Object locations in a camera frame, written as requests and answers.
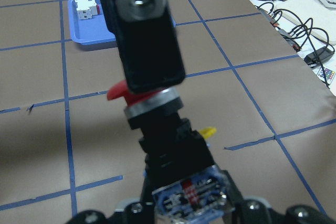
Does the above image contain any red emergency stop button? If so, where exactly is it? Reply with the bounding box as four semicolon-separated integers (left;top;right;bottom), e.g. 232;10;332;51
107;81;227;223

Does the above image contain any blue plastic tray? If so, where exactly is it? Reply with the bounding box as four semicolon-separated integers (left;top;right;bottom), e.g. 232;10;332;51
68;0;179;56

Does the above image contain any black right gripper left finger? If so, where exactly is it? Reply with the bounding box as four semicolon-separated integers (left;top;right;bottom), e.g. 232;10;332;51
140;155;156;223

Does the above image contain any colourful remote control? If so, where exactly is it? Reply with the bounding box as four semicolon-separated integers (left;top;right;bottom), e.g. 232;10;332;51
317;67;335;85

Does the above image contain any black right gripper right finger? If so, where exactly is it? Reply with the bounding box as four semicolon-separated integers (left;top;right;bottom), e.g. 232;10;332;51
222;170;244;223

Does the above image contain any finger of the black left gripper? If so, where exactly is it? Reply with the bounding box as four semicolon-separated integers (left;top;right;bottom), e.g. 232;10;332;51
100;0;186;93

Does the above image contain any beige wrist rest pad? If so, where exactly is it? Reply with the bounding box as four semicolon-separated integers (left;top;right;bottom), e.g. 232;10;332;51
274;0;336;46

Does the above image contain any black power adapter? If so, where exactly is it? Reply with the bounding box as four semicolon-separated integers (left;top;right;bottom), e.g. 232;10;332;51
304;47;334;65

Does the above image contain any white circuit breaker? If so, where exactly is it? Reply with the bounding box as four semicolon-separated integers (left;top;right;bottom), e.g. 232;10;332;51
74;0;100;20

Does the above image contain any black cable bundle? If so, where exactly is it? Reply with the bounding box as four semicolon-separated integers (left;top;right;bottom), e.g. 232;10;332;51
225;0;336;88

